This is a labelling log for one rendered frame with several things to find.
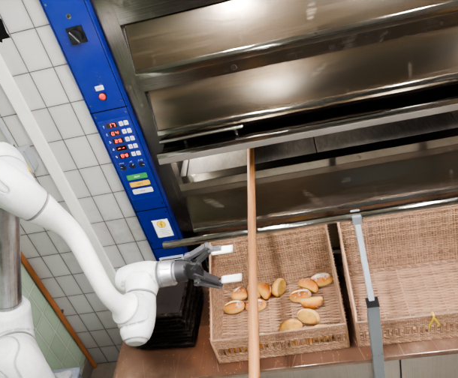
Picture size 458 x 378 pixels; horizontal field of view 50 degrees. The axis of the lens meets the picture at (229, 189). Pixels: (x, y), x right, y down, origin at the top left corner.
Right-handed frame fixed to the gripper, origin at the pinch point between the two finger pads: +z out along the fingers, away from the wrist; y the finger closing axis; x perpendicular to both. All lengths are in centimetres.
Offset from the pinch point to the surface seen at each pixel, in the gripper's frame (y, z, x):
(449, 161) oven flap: 15, 87, -56
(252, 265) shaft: -0.7, 6.5, 2.7
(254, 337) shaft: -0.4, 7.0, 30.9
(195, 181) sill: 2, -19, -55
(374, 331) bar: 38, 43, 5
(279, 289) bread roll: 56, 7, -37
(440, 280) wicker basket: 61, 77, -34
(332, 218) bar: 2.7, 34.7, -18.1
